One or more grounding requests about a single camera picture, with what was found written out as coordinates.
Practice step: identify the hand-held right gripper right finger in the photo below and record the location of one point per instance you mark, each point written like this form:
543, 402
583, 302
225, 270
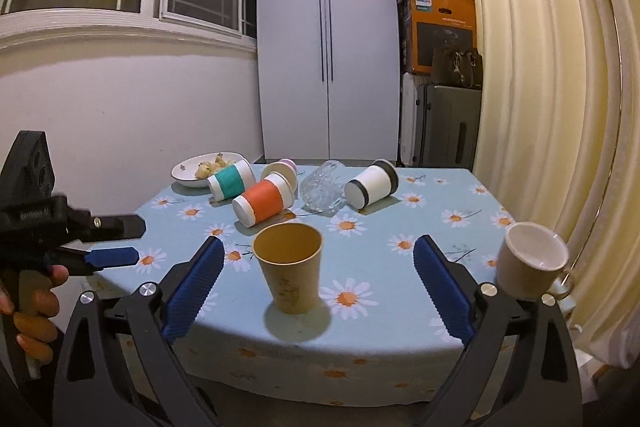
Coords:
443, 293

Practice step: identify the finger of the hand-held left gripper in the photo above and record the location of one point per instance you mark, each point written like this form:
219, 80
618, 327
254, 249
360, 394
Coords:
112, 257
115, 227

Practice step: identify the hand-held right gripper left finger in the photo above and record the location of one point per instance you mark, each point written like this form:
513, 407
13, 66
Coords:
195, 288

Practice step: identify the beige ceramic cup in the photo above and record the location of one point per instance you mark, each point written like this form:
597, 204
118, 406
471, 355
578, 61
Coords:
525, 272

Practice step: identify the brown paper cup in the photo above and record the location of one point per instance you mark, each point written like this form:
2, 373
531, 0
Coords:
290, 272

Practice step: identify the orange banded white cup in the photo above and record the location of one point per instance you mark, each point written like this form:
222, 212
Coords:
265, 202

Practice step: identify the teal banded white cup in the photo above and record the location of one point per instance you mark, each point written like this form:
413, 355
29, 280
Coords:
230, 182

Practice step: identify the black banded white cup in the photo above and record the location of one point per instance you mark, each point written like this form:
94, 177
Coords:
372, 184

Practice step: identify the pink banded white cup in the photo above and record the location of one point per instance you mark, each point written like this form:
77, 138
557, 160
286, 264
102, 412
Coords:
286, 167

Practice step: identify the person's left hand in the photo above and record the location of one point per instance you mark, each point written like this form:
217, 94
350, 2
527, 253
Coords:
37, 314

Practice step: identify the white bowl with food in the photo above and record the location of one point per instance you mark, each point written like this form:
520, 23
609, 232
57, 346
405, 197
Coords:
185, 172

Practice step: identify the pale food pieces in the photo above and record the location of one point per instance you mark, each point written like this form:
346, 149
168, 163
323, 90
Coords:
207, 167

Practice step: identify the clear glass mug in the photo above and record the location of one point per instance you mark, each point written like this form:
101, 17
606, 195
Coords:
320, 187

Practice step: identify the grey suitcase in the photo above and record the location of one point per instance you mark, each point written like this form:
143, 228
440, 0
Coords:
447, 127

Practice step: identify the white radiator heater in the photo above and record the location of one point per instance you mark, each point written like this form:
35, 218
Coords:
409, 122

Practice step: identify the dark handbag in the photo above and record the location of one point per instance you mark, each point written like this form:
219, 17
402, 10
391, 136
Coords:
457, 67

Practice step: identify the cream curtain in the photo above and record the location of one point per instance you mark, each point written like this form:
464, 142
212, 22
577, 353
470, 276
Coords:
540, 82

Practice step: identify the white two-door wardrobe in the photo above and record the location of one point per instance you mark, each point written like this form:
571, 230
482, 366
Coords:
300, 32

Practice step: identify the orange cardboard box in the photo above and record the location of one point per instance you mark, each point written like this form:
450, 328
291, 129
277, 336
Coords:
440, 22

